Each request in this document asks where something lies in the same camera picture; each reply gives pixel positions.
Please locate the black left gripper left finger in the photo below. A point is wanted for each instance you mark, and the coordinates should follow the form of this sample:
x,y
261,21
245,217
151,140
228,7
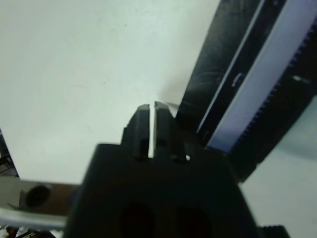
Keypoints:
x,y
138,131

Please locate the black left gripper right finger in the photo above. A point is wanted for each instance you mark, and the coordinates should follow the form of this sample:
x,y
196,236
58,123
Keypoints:
x,y
166,134

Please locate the black box lid camera print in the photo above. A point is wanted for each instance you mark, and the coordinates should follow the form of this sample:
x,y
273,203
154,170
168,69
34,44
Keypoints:
x,y
210,74

